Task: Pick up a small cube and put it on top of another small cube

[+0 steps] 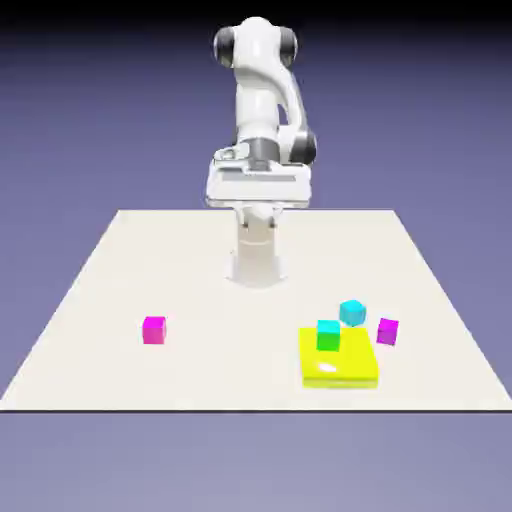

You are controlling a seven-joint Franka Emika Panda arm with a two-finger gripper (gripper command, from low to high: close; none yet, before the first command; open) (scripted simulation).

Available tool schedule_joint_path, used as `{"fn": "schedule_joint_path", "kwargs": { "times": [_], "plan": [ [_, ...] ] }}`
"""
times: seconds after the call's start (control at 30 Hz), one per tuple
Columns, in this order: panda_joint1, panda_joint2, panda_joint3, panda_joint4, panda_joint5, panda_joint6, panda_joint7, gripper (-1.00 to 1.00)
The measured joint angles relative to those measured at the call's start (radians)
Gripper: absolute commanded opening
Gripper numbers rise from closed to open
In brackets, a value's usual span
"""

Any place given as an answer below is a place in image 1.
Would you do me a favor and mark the small purple cube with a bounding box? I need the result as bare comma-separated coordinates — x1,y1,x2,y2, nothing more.
375,317,400,346

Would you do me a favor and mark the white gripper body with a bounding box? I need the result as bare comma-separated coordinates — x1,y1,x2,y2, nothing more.
204,159,313,210

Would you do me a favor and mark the small magenta cube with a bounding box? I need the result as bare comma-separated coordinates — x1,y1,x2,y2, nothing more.
141,315,168,346

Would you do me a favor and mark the large yellow box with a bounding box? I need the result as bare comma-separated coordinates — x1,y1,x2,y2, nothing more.
298,325,380,390

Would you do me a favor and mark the small cyan cube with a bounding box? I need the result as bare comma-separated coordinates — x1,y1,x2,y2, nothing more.
338,299,368,328

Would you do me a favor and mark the small green cube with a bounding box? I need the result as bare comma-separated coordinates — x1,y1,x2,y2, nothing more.
315,318,342,353

